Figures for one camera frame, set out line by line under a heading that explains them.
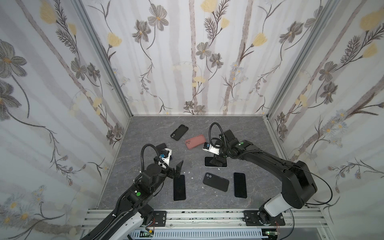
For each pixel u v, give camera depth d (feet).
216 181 2.84
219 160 2.51
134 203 1.73
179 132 3.66
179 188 2.75
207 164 3.04
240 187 2.75
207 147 2.45
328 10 2.27
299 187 1.44
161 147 3.42
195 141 3.44
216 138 2.42
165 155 2.05
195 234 2.30
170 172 2.17
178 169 2.21
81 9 2.24
